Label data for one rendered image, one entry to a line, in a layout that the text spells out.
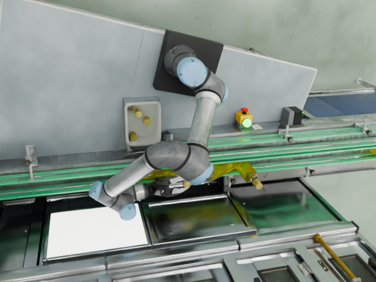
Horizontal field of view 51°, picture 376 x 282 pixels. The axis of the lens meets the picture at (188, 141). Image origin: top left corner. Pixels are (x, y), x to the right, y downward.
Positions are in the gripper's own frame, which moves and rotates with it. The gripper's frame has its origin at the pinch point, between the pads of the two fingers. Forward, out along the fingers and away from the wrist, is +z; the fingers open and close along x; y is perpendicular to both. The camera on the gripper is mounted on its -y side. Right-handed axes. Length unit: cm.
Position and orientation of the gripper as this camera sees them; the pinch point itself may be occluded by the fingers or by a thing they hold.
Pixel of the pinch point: (186, 183)
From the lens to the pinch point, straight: 188.0
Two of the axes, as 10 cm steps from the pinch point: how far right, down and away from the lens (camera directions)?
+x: 1.4, 9.7, 1.8
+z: 9.6, -1.8, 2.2
